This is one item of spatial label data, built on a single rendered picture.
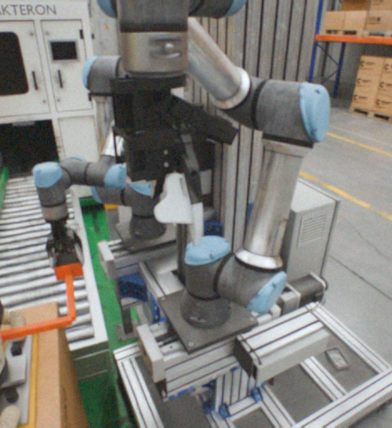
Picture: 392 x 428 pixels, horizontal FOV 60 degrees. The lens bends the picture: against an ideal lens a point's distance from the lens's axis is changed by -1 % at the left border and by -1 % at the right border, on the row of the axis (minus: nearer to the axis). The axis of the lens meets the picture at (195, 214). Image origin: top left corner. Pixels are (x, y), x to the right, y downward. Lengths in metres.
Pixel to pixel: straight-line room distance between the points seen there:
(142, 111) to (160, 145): 0.04
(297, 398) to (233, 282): 1.15
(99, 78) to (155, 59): 0.89
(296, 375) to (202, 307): 1.11
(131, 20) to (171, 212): 0.21
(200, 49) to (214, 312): 0.65
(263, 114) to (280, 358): 0.67
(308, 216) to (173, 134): 0.86
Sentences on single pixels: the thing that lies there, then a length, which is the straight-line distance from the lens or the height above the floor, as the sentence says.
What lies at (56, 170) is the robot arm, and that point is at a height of 1.42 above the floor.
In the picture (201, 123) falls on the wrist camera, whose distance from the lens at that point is 0.45.
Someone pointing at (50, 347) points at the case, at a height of 0.94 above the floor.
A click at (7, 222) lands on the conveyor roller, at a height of 0.53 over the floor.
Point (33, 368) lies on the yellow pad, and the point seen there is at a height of 0.96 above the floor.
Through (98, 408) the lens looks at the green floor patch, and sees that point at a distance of 2.13.
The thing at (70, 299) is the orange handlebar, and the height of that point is 1.09.
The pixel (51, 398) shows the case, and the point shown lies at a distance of 1.04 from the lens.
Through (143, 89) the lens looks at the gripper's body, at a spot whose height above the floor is 1.71.
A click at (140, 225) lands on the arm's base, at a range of 1.34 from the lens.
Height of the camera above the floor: 1.77
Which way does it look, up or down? 29 degrees down
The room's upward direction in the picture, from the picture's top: straight up
